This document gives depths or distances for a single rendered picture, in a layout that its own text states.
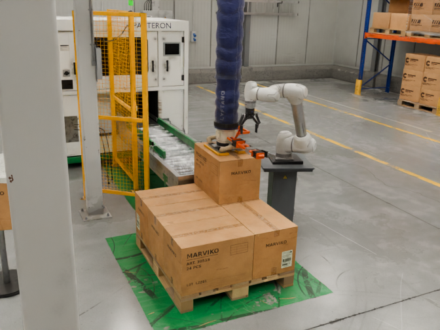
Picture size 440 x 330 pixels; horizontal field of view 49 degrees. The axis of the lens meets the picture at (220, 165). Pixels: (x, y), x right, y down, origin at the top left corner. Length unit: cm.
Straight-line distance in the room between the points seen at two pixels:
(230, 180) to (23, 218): 324
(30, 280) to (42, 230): 12
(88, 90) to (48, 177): 398
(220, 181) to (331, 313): 138
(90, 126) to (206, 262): 210
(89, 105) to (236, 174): 172
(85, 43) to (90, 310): 249
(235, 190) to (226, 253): 76
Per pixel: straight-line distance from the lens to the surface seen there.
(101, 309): 392
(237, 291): 394
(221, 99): 424
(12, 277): 443
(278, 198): 488
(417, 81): 1226
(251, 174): 429
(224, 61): 418
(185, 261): 359
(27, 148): 104
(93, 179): 526
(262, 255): 389
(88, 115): 507
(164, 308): 388
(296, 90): 433
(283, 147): 475
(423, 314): 419
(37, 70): 101
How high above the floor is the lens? 221
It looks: 18 degrees down
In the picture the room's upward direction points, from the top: 2 degrees clockwise
